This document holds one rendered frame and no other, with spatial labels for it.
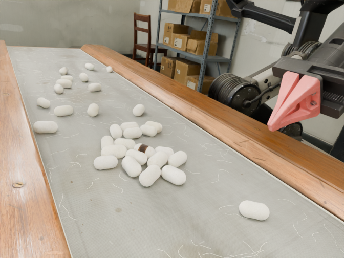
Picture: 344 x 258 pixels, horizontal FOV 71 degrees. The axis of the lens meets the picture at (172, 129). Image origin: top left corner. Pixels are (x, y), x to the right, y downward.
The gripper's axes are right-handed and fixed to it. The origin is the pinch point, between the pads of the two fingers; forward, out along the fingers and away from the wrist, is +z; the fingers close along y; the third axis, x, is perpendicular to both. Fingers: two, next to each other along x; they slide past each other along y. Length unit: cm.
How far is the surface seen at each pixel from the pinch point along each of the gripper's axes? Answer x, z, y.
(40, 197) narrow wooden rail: -12.8, 25.8, -5.8
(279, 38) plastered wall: 121, -156, -131
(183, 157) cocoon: -0.1, 11.6, -7.1
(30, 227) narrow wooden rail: -13.6, 26.9, -2.3
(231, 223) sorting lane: 0.5, 13.7, 4.6
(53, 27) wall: 55, -22, -456
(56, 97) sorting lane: -6.0, 20.9, -42.1
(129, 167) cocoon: -5.4, 18.0, -8.0
